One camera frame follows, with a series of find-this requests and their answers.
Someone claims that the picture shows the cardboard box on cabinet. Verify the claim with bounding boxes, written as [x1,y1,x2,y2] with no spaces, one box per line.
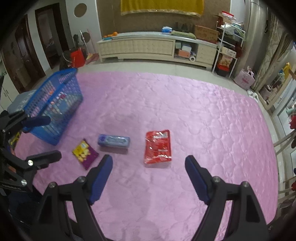
[194,25,219,44]

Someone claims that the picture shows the pink quilted tablecloth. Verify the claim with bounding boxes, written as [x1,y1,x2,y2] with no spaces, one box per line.
[14,71,280,241]

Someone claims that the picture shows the red bag on floor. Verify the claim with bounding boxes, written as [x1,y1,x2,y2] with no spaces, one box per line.
[70,48,86,68]

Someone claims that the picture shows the purple yellow snack packet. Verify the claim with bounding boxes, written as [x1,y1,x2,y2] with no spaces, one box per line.
[72,138,99,170]

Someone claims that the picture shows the small red snack pouch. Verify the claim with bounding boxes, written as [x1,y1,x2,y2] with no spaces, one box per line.
[144,130,171,164]

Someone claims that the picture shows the silver standing air conditioner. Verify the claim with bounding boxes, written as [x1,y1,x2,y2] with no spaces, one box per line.
[233,1,268,76]

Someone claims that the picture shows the patterned curtain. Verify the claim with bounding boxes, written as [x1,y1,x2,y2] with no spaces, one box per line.
[252,13,292,91]

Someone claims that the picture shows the broom and dustpan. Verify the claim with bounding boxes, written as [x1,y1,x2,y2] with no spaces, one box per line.
[80,30,99,65]

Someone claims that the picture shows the tissue box on cabinet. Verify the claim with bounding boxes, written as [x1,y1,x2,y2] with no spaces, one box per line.
[161,26,173,34]

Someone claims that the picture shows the blue plastic basket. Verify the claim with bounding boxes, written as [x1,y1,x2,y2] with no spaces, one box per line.
[23,68,83,146]

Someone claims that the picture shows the cream tv cabinet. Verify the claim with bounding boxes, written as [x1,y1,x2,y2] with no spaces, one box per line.
[96,32,217,70]

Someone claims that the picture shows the arched standing mirror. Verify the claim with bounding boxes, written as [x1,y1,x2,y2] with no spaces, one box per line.
[257,62,295,110]

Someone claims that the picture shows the grey cushioned chair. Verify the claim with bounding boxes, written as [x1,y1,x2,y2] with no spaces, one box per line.
[7,89,36,114]

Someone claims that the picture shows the yellow cloth covered television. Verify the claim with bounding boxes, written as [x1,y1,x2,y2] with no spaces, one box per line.
[120,0,205,17]

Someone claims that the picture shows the oranges on blue plate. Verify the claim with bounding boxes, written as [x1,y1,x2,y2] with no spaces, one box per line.
[103,32,118,40]

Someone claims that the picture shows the blue gum pack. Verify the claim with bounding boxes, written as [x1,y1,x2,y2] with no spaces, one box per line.
[98,134,130,149]

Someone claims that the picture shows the black bag on floor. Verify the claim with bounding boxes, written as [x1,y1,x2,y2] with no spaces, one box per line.
[59,50,72,70]

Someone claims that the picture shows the white metal shelf rack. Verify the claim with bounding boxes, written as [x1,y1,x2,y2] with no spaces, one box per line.
[212,11,246,78]

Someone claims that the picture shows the green folded cloth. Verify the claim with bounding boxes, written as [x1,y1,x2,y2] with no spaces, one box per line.
[171,30,197,40]

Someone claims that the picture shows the white slippers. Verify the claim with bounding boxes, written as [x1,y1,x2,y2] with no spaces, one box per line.
[247,89,259,102]

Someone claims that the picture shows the pink tote bag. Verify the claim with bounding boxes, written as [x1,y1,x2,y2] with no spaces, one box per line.
[234,66,255,90]

